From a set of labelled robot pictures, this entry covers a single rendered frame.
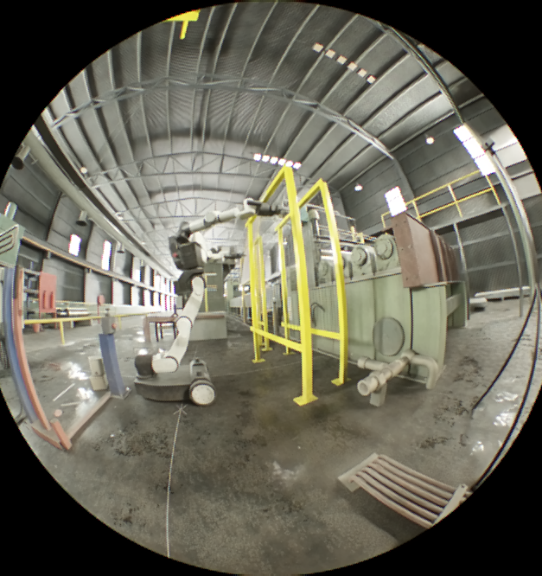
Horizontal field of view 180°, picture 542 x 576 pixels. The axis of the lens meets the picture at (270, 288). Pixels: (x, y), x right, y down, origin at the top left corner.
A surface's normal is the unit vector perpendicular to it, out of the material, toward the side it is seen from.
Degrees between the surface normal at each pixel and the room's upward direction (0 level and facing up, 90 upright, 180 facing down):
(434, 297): 90
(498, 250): 90
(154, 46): 173
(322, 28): 173
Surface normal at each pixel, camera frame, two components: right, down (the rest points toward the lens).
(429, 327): -0.94, 0.04
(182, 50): 0.18, 0.98
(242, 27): -0.05, 0.99
